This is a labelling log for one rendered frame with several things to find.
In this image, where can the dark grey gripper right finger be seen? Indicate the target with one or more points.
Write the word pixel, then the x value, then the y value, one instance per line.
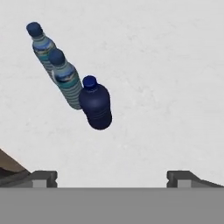
pixel 182 177

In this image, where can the dark blue plastic bottle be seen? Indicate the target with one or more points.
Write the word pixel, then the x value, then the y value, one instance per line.
pixel 96 105

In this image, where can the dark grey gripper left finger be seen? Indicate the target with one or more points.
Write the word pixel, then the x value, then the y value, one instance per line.
pixel 43 177

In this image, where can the clear ribbed water bottle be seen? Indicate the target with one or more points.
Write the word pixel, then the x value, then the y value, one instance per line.
pixel 69 84
pixel 42 46

